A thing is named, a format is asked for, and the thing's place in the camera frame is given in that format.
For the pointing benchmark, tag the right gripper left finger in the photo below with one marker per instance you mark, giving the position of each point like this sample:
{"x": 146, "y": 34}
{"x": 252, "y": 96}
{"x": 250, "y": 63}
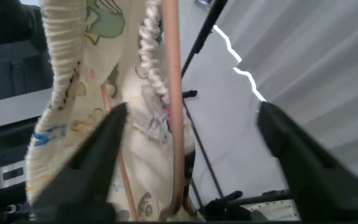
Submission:
{"x": 89, "y": 168}

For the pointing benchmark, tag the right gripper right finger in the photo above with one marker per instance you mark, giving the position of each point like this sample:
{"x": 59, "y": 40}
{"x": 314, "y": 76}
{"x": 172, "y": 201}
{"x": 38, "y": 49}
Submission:
{"x": 315, "y": 174}

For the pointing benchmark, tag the cream printed garment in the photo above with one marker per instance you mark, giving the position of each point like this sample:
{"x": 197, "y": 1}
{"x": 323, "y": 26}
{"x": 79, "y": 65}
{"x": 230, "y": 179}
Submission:
{"x": 64, "y": 46}

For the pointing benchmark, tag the pink clothes hanger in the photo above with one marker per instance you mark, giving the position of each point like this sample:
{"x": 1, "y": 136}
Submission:
{"x": 174, "y": 77}

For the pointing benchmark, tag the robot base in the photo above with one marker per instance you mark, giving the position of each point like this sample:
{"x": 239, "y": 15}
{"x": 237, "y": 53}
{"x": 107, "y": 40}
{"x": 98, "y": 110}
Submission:
{"x": 11, "y": 68}

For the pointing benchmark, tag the white laundry basket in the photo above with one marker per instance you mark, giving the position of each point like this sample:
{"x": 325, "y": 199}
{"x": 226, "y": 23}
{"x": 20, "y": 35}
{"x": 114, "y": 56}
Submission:
{"x": 275, "y": 211}

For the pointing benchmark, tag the white curtain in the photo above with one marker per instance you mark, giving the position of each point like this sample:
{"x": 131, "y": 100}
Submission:
{"x": 306, "y": 56}

